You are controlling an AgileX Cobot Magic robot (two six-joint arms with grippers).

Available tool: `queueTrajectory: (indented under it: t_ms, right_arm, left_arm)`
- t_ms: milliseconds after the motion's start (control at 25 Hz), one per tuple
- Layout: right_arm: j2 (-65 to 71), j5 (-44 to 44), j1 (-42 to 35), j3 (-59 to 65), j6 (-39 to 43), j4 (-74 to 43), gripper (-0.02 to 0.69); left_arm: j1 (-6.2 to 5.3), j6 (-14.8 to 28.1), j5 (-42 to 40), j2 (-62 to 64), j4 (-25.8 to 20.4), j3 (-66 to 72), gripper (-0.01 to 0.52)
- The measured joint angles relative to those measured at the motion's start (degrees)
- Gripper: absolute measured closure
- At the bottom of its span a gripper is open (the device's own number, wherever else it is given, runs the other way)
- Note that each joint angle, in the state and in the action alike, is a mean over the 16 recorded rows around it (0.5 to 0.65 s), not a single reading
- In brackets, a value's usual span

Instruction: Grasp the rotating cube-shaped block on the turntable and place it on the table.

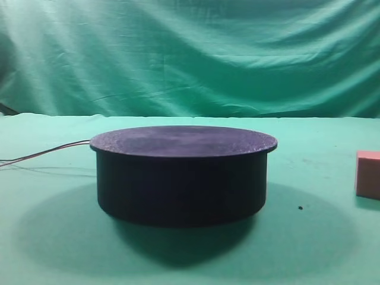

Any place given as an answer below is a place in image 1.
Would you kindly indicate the green backdrop cloth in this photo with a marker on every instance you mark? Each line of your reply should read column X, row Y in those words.
column 191, row 58

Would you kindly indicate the black round turntable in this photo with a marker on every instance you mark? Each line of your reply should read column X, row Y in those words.
column 181, row 176

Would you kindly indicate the pink cube block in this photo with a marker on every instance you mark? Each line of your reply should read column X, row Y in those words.
column 367, row 174

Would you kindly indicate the green table cloth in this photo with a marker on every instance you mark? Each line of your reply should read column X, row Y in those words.
column 53, row 231

